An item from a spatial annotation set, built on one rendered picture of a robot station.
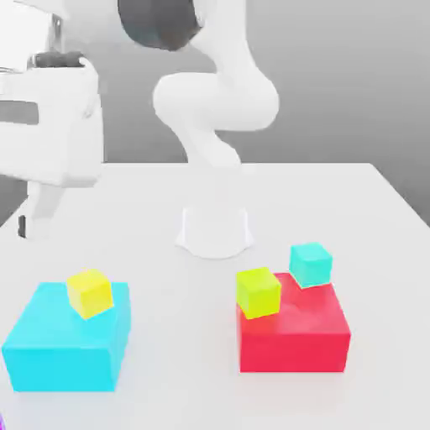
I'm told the large cyan box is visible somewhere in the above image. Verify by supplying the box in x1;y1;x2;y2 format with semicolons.
1;281;133;393

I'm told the small turquoise cube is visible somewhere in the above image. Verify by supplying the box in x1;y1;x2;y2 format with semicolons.
288;241;334;290

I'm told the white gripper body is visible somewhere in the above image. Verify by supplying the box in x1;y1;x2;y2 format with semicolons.
0;57;104;188

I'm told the small yellow cube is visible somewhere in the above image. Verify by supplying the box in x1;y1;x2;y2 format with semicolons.
66;267;115;321

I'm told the large red box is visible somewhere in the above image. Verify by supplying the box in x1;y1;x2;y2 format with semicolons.
235;271;353;375

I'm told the small lime cube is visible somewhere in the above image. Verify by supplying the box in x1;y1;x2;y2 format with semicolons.
235;266;283;321

